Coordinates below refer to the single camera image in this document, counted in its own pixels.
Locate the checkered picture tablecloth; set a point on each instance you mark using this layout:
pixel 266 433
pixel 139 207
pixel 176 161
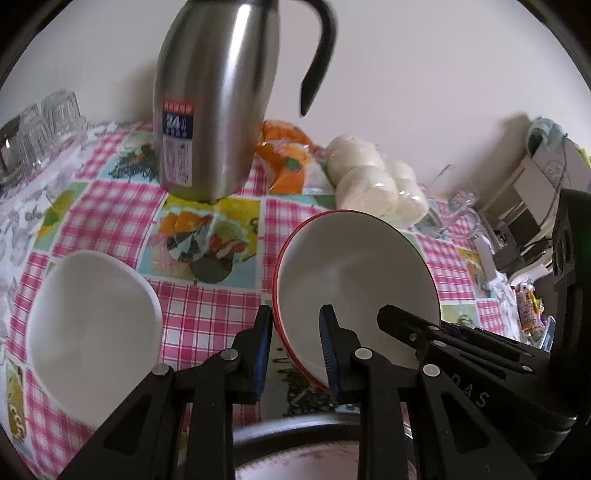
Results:
pixel 211 265

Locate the black power adapter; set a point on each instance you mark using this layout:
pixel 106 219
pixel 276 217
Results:
pixel 509 259

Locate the white paper box on shelf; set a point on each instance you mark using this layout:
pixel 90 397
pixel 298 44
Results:
pixel 564 165

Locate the orange snack packet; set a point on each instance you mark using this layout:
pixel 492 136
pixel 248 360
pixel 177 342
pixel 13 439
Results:
pixel 295 165

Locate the clear glass mug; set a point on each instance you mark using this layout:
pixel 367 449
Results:
pixel 451 200

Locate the pack of white buns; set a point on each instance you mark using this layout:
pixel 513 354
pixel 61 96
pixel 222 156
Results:
pixel 366 180

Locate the white plain bowl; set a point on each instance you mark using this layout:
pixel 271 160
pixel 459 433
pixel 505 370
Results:
pixel 93 333

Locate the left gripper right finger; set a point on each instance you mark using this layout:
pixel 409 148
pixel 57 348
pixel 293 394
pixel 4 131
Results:
pixel 338 347

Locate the strawberry pattern bowl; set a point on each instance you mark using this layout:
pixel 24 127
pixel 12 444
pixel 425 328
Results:
pixel 358 264

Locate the colourful candy packet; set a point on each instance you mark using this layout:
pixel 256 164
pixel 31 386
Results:
pixel 530 307

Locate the glass cups with black holder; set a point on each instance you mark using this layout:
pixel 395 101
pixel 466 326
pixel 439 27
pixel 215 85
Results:
pixel 38 135

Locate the smartphone on stand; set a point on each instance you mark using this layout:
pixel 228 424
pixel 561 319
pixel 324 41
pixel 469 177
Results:
pixel 548 334

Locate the white floral plate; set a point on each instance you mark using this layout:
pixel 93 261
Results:
pixel 332 461

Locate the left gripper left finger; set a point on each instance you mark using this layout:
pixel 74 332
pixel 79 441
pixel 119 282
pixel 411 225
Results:
pixel 253 347

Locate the steel thermos jug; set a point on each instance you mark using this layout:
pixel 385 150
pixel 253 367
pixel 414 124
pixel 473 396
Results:
pixel 213 79

